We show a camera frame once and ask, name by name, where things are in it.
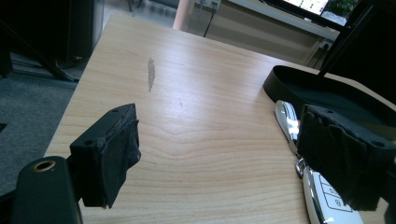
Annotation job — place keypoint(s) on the beige desk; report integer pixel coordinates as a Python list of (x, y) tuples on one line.
[(264, 34)]

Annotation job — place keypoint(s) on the black tripod leg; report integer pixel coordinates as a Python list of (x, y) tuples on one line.
[(37, 53)]

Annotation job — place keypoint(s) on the white car key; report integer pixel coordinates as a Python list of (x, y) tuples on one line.
[(323, 207)]

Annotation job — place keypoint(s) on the green plant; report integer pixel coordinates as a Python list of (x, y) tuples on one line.
[(339, 6)]

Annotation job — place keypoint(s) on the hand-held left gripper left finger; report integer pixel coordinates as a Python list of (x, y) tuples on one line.
[(93, 155)]

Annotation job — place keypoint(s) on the dark cabinet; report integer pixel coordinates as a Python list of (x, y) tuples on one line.
[(62, 28)]

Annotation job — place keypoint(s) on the black metal stand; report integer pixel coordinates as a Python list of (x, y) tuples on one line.
[(342, 46)]

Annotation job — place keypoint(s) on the silver key fob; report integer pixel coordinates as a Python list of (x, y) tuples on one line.
[(285, 115)]

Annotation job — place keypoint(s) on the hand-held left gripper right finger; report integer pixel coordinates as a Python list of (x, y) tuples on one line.
[(342, 155)]

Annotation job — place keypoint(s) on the computer monitor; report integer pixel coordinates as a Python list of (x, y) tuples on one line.
[(308, 4)]

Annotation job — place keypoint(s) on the black oval case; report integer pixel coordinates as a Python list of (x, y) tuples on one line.
[(311, 85)]

